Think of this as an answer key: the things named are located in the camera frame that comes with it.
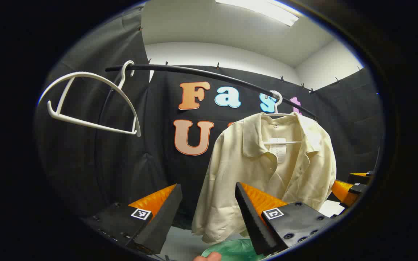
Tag row of small backdrop clips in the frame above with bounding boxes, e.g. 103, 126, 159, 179
138, 25, 362, 94

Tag cream collared shirt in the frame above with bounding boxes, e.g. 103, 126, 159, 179
192, 112, 337, 244

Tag black backdrop cloth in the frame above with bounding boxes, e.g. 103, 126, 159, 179
35, 4, 384, 232

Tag white clothes hanger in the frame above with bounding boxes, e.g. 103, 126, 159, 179
47, 60, 141, 137
262, 90, 304, 145

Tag green laundry hamper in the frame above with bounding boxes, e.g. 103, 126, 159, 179
201, 238, 267, 261

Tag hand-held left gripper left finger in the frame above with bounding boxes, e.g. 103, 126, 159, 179
82, 183, 183, 255

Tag black clothes rack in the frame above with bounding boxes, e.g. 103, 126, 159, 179
94, 64, 318, 189

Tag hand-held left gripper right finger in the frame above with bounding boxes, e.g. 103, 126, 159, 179
234, 182, 337, 256

